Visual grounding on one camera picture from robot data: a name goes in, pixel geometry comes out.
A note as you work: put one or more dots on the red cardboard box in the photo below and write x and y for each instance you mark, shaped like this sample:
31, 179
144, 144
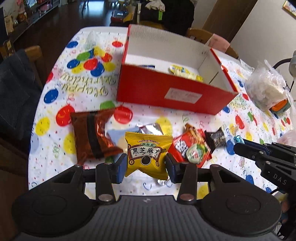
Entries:
160, 68

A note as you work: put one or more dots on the green snack packet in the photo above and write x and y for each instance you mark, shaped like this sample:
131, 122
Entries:
109, 160

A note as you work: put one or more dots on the sofa with clothes pile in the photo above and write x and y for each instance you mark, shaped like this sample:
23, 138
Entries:
174, 16

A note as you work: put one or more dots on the blue white biscuit packet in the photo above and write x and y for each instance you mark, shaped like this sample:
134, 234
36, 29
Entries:
147, 66

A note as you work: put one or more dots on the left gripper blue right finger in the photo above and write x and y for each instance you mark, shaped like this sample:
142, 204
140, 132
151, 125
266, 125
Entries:
185, 174

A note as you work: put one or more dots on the brown foil snack packet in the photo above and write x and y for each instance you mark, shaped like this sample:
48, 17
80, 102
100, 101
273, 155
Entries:
91, 141

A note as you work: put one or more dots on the dark tv console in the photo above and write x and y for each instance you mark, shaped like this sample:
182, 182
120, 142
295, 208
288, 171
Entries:
33, 11

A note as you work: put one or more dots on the black small snack packet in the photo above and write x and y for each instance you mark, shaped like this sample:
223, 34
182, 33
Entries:
215, 139

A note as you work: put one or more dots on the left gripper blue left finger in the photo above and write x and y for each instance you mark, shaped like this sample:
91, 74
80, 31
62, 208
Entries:
107, 174

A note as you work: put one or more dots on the clear plastic bag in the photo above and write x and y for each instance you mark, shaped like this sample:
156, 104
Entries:
266, 88

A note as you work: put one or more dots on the blue candy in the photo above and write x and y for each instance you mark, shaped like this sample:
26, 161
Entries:
238, 139

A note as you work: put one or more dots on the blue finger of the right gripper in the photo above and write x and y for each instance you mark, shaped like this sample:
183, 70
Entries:
255, 148

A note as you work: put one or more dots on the colourful balloon birthday tablecloth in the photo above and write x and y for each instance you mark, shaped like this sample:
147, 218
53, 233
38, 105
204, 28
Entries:
85, 77

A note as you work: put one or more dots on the yellow sesame snack packet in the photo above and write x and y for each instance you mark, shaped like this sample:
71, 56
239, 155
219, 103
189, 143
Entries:
146, 152

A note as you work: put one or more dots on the silver foil snack packet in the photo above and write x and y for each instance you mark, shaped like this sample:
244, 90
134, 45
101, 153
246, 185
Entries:
151, 129

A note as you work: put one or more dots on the wooden chair with pink cloth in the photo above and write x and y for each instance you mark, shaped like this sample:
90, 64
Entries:
212, 40

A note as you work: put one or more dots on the red kitkat snack packet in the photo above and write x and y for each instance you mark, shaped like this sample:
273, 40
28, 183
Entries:
191, 147

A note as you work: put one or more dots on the yellow minion snack packet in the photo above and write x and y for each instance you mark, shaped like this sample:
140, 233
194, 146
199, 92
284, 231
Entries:
185, 73

